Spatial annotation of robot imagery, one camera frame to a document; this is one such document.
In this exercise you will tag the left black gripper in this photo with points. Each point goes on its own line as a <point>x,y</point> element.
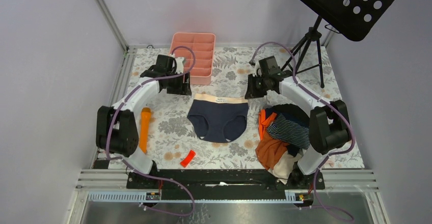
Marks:
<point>183,88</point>

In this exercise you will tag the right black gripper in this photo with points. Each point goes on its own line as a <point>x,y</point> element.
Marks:
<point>251,92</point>

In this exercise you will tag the orange toy microphone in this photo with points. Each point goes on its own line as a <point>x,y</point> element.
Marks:
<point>144,128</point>

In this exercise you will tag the navy underwear beige waistband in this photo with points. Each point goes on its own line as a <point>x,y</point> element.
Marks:
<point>218,119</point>

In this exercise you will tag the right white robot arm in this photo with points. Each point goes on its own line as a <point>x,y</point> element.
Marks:
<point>328,126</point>

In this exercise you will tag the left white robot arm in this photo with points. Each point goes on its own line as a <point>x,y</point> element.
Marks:
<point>118,127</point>

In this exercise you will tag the black garment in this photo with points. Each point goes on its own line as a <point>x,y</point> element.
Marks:
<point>289,111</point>

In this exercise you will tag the pink divided organizer tray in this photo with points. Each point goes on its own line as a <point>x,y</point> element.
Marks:
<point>199,47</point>

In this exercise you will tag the floral table mat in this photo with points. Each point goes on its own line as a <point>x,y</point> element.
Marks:
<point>171,135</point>

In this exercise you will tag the orange garment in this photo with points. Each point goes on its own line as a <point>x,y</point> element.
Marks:
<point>270,145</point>

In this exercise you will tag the white cream garment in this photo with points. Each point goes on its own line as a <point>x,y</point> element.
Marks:
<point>280,163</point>

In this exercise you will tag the small red plastic piece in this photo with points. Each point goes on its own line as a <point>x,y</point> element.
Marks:
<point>185,162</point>

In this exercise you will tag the black music stand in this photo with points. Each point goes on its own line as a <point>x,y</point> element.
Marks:
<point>332,16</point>

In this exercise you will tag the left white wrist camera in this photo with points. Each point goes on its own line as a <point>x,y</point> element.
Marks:
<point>178,67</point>

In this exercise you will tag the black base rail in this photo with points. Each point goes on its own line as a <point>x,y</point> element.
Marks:
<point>221,186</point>

